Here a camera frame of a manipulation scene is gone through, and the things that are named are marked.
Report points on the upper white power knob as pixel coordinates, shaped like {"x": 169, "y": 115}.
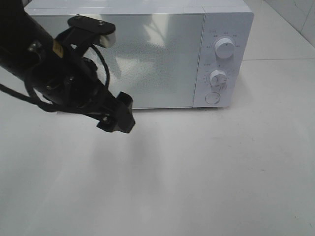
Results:
{"x": 224, "y": 47}

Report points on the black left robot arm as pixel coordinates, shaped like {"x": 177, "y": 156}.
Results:
{"x": 19, "y": 50}

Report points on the white timer knob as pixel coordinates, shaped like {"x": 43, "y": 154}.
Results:
{"x": 218, "y": 78}

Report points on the white microwave door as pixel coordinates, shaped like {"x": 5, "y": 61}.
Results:
{"x": 155, "y": 57}

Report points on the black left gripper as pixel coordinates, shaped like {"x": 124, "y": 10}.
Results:
{"x": 74, "y": 77}

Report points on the white microwave oven body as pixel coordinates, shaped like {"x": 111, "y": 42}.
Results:
{"x": 232, "y": 18}

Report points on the round door release button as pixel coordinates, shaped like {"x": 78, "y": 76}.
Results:
{"x": 212, "y": 98}

